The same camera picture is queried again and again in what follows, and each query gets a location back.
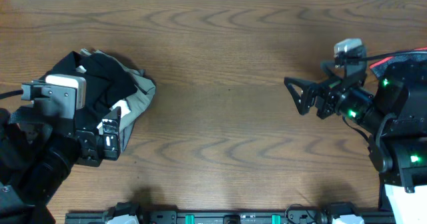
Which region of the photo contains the black t-shirt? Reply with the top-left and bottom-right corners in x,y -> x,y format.
46,51 -> 137,129

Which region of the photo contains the black shorts red waistband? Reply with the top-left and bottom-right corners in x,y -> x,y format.
370,54 -> 426,79

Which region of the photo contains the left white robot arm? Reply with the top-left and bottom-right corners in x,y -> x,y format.
1,107 -> 121,223

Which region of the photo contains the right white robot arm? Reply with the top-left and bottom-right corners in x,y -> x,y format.
284,58 -> 426,223

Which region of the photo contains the white folded cloth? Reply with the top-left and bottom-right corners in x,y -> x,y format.
76,64 -> 136,135

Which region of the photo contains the beige folded cloth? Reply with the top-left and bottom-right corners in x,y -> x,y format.
79,49 -> 155,152

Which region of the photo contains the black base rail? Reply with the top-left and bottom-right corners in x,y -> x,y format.
65,203 -> 396,224

